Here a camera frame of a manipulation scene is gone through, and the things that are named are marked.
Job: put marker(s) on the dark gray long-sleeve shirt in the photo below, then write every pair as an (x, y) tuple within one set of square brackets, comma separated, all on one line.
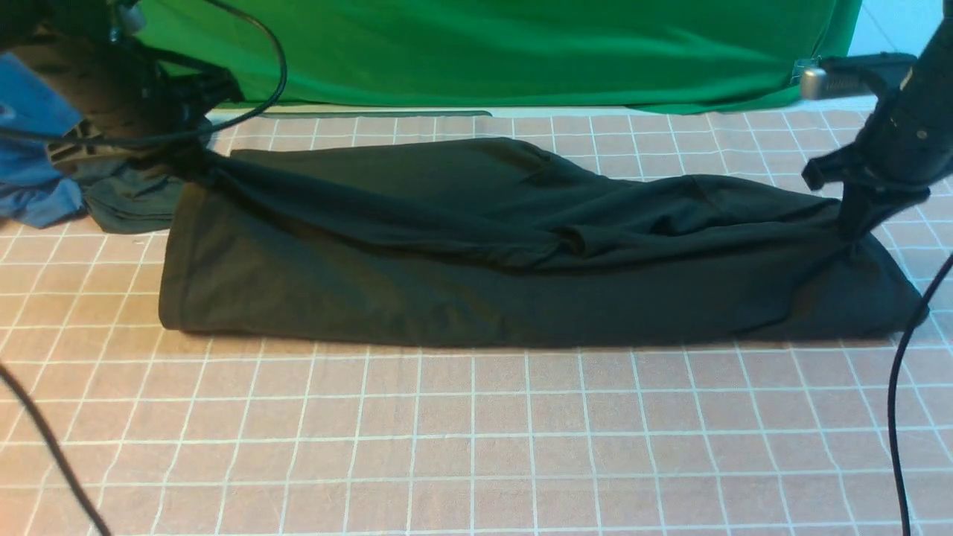
[(495, 243)]

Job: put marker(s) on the pink grid tablecloth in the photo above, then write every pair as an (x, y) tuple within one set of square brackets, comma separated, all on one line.
[(173, 435)]

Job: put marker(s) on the dark teal crumpled garment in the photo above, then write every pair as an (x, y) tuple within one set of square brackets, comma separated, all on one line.
[(124, 202)]

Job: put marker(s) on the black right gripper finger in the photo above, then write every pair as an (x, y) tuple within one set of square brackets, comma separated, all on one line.
[(847, 77), (864, 207)]

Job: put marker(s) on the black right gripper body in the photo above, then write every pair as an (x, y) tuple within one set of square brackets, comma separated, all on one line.
[(906, 142)]

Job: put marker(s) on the blue crumpled garment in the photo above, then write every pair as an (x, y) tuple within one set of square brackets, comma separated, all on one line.
[(33, 193)]

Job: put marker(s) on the green backdrop cloth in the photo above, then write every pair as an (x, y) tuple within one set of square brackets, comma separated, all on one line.
[(660, 56)]

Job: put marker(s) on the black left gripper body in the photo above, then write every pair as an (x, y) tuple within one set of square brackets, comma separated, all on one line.
[(137, 104)]

